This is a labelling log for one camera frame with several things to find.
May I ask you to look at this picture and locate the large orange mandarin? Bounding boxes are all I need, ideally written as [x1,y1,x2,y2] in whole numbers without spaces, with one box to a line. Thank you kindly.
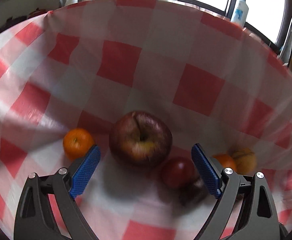
[212,153,237,172]

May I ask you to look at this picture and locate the small orange mandarin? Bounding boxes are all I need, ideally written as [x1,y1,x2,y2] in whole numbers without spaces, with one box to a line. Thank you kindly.
[63,128,95,161]

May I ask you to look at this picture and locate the dark red round tomato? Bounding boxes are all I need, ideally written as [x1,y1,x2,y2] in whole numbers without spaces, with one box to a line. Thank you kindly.
[160,157,195,190]

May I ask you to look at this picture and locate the dark water chestnut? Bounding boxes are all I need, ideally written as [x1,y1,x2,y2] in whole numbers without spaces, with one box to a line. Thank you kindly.
[179,177,209,206]

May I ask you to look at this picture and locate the red small pot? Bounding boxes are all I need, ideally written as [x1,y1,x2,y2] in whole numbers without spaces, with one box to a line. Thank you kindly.
[28,8,47,18]

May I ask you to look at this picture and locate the yellow striped pepino melon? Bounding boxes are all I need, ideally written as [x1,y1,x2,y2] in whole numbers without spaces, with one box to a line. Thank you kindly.
[230,148,257,175]

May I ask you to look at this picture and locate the white detergent bottle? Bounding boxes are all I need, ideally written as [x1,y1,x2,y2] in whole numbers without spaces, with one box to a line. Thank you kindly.
[231,0,249,28]

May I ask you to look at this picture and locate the red white checkered tablecloth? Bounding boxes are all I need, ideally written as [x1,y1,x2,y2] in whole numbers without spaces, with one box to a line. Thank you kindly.
[0,0,292,239]

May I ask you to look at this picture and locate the dark red apple with stem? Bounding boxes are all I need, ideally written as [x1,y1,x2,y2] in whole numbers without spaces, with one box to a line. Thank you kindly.
[109,111,173,170]

